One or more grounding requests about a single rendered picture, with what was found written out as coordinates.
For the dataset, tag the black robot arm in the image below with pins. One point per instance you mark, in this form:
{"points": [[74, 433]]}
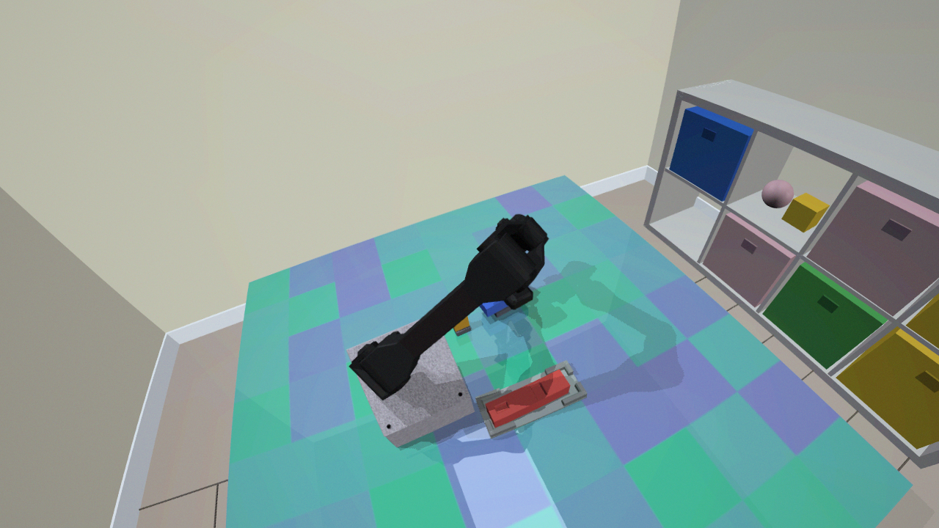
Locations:
{"points": [[500, 268]]}

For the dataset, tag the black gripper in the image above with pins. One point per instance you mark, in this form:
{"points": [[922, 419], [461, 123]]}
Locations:
{"points": [[519, 299]]}

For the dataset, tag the blue bar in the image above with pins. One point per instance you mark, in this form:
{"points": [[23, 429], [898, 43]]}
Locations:
{"points": [[493, 307]]}

